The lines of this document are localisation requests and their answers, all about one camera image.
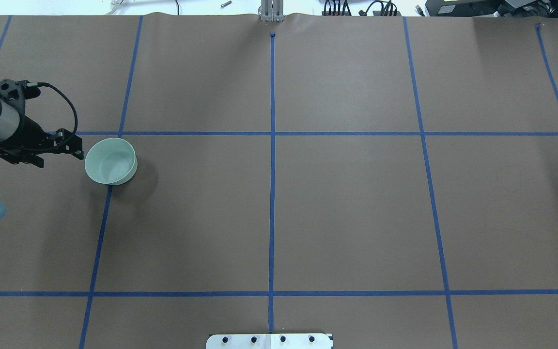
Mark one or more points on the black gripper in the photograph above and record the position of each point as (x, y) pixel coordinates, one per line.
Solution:
(29, 129)

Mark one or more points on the pale green bowl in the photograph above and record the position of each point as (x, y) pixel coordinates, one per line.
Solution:
(111, 161)

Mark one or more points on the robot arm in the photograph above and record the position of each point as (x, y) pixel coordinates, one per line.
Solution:
(13, 97)

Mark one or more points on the aluminium frame post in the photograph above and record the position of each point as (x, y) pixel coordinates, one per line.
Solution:
(272, 11)

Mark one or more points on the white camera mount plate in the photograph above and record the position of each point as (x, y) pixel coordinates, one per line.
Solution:
(270, 341)

